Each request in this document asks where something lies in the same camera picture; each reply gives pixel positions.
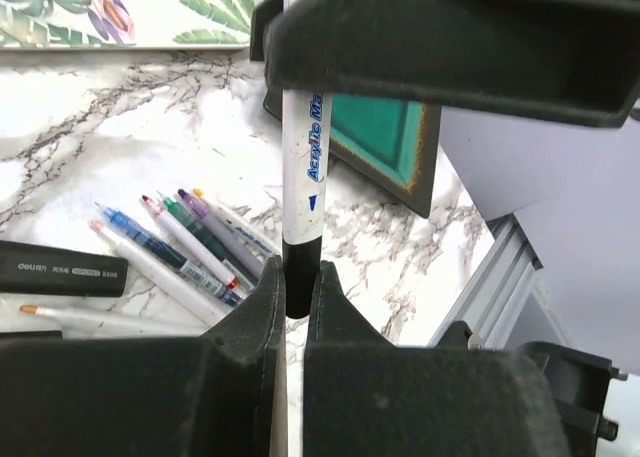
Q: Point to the floral rectangular tray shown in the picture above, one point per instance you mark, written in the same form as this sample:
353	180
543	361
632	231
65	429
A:
143	24

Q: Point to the teal acrylic marker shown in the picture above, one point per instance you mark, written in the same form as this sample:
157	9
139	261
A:
210	241

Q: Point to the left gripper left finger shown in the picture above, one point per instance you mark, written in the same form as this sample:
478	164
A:
219	394

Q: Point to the pink capped white pen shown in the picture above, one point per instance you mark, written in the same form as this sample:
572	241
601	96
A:
80	318

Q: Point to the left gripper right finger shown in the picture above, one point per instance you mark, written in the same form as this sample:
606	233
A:
363	396

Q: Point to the yellow capped marker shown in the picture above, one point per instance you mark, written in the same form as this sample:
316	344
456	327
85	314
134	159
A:
239	225

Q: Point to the green highlighter black body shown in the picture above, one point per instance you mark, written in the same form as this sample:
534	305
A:
38	334

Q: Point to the aluminium front rail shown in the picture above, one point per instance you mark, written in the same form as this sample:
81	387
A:
491	301

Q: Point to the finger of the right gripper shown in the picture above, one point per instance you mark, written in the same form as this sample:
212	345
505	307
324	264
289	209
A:
264	13
566	61

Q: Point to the dark framed teal tray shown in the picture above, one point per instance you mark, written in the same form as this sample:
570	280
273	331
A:
393	143

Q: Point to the black white pen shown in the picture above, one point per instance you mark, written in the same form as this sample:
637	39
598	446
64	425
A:
306	119

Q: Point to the orange highlighter black body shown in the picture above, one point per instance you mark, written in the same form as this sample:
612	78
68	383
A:
43	270

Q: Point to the blue pen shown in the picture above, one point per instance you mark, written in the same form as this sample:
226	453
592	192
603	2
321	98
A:
169	256

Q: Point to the purple pen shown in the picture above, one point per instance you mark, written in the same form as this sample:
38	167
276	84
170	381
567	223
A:
248	261

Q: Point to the red capped white pen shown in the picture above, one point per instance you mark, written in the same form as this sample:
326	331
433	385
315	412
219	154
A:
172	226

